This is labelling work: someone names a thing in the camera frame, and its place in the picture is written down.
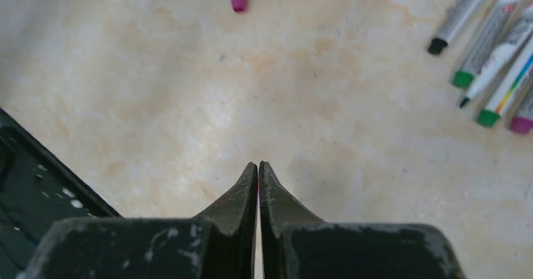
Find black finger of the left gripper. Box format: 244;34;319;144
1;111;119;278

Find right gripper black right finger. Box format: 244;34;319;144
258;161;464;278

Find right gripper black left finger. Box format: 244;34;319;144
21;163;258;278

